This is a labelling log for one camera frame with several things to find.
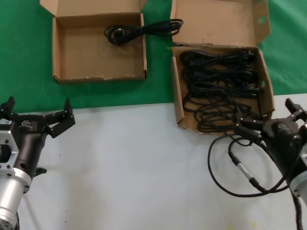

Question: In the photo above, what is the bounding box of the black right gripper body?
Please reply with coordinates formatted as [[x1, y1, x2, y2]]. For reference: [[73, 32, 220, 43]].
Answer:
[[260, 117, 307, 183]]

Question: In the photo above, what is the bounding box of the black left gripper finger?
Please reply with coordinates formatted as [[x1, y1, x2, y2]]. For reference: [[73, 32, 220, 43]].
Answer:
[[0, 96, 15, 119], [44, 97, 76, 139]]

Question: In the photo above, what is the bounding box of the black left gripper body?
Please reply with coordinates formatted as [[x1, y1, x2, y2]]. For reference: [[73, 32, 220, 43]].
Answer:
[[11, 114, 47, 177]]

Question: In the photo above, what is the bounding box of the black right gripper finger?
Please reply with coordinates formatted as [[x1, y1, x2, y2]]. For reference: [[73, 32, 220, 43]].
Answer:
[[284, 98, 307, 125], [234, 107, 264, 144]]

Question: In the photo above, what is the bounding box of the black power cord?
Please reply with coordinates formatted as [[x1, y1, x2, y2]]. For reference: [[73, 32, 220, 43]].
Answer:
[[189, 80, 262, 98], [182, 67, 255, 81], [179, 49, 255, 67], [104, 18, 185, 46]]

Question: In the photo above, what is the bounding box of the wide shallow cardboard box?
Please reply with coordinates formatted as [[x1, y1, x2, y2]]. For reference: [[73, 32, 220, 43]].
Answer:
[[39, 0, 148, 84]]

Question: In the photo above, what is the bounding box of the green table cloth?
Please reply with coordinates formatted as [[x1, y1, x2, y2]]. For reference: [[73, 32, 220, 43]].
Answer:
[[0, 0, 307, 113]]

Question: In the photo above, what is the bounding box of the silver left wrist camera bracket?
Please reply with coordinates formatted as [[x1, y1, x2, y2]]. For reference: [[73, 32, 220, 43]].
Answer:
[[0, 118, 20, 177]]

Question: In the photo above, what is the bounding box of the black cable with silver connector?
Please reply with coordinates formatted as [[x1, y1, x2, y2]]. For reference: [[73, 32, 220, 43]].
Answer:
[[208, 134, 295, 198]]

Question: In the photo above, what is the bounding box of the loose thin black cable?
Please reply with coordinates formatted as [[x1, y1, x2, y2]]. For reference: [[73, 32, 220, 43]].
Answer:
[[183, 93, 267, 138]]

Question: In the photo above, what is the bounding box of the black spiral-wrapped arm cable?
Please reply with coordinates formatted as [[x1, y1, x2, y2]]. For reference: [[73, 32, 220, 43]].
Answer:
[[259, 141, 305, 230]]

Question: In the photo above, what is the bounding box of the deep cardboard cable box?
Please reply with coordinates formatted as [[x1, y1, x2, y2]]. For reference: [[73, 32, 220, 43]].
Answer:
[[169, 0, 276, 135]]

